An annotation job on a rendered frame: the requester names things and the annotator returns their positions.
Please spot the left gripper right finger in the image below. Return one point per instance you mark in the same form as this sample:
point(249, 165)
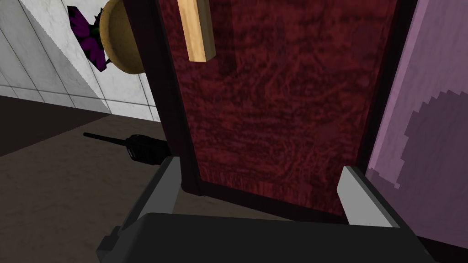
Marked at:
point(360, 199)

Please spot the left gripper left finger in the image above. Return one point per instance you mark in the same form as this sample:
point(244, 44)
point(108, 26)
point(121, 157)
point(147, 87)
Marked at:
point(164, 190)

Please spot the black walkie-talkie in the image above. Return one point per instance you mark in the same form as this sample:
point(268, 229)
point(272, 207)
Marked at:
point(144, 148)

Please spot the dark red cabinet door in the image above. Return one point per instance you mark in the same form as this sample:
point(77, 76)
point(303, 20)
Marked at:
point(278, 109)

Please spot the tan round pot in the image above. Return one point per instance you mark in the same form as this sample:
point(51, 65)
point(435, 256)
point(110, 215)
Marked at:
point(119, 40)

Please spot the purple leafy plant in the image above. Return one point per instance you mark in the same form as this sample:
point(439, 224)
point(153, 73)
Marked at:
point(87, 36)

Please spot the dark red wooden cabinet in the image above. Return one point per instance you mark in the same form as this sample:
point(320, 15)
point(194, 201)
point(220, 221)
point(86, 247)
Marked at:
point(146, 73)

